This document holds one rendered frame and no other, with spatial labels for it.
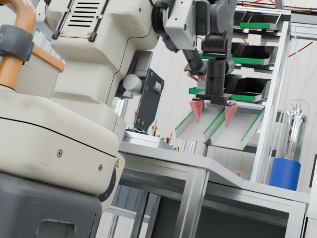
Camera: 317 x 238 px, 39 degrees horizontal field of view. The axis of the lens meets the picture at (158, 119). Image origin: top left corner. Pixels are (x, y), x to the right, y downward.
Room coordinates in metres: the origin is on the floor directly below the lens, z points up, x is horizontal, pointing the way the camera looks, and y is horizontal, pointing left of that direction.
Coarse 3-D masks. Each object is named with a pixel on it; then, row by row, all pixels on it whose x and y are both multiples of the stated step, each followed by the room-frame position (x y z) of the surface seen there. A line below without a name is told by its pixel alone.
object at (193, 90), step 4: (228, 76) 1.98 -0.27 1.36; (232, 76) 1.85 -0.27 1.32; (236, 76) 1.89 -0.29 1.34; (240, 76) 1.93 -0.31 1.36; (228, 80) 1.98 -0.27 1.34; (232, 80) 1.85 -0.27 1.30; (236, 80) 1.90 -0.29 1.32; (224, 84) 2.00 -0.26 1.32; (228, 84) 1.83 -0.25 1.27; (232, 84) 1.86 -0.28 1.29; (192, 88) 1.80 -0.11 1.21; (224, 88) 2.01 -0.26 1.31; (228, 88) 1.84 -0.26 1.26; (232, 88) 1.87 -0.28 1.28; (192, 92) 1.80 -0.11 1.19; (196, 92) 1.79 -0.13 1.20; (224, 92) 1.80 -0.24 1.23
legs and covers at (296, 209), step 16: (144, 176) 1.66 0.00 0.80; (160, 176) 1.64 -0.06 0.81; (160, 192) 3.04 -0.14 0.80; (176, 192) 3.00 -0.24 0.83; (208, 192) 1.57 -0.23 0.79; (224, 192) 1.56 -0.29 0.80; (240, 192) 1.53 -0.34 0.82; (224, 208) 2.89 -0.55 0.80; (240, 208) 2.85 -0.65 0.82; (272, 208) 1.49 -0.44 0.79; (288, 208) 1.48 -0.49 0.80; (304, 208) 1.46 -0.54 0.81; (288, 224) 1.47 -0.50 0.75; (304, 224) 1.46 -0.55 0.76
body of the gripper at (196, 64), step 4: (188, 60) 1.70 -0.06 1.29; (192, 60) 1.68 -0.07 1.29; (196, 60) 1.69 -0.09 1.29; (200, 60) 1.70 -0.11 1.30; (204, 60) 1.73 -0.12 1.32; (188, 64) 1.76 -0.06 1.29; (192, 64) 1.70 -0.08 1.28; (196, 64) 1.70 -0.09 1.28; (200, 64) 1.71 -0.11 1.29; (204, 64) 1.72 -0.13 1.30; (184, 68) 1.76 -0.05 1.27; (188, 68) 1.75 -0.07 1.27; (192, 68) 1.72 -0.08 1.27; (196, 68) 1.71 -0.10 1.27; (200, 68) 1.71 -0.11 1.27; (204, 68) 1.70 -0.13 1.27; (200, 72) 1.72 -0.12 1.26; (204, 72) 1.70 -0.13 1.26
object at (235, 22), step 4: (236, 12) 1.99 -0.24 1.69; (240, 12) 1.98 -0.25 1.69; (248, 12) 1.86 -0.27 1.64; (236, 16) 2.00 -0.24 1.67; (240, 16) 1.99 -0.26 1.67; (244, 16) 1.83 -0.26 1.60; (248, 16) 1.87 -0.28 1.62; (236, 20) 1.76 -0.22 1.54; (240, 20) 1.80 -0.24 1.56; (244, 20) 1.84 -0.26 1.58; (248, 20) 1.88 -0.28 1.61; (236, 24) 1.77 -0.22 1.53
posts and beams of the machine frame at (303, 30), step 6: (276, 0) 2.44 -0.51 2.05; (282, 0) 2.44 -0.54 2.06; (276, 6) 2.51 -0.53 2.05; (282, 6) 2.49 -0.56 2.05; (294, 24) 2.75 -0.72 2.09; (300, 24) 2.73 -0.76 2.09; (306, 24) 2.72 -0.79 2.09; (294, 30) 2.74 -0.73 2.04; (300, 30) 2.73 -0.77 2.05; (306, 30) 2.72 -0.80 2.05; (312, 30) 2.70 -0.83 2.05; (294, 36) 2.75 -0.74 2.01; (300, 36) 2.73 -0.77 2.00; (306, 36) 2.71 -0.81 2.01; (312, 36) 2.70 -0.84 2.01; (126, 102) 3.17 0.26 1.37; (126, 108) 3.19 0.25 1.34
